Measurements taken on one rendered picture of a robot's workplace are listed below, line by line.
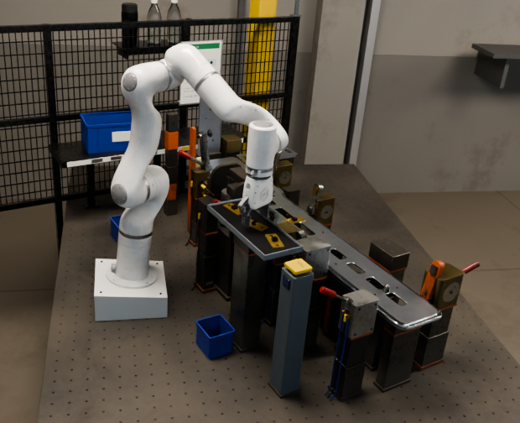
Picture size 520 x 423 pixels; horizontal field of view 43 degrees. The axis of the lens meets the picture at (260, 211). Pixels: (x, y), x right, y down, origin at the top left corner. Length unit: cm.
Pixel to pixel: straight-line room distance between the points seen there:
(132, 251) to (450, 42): 338
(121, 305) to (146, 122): 67
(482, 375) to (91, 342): 134
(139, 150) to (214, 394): 83
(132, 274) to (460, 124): 353
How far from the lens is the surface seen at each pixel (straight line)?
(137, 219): 236
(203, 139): 271
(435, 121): 530
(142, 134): 222
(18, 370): 340
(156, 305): 243
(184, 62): 206
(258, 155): 197
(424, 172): 544
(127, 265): 243
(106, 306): 242
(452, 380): 237
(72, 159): 292
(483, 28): 527
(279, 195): 271
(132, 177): 225
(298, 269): 190
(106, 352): 231
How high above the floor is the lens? 214
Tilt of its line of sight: 26 degrees down
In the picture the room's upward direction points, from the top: 5 degrees clockwise
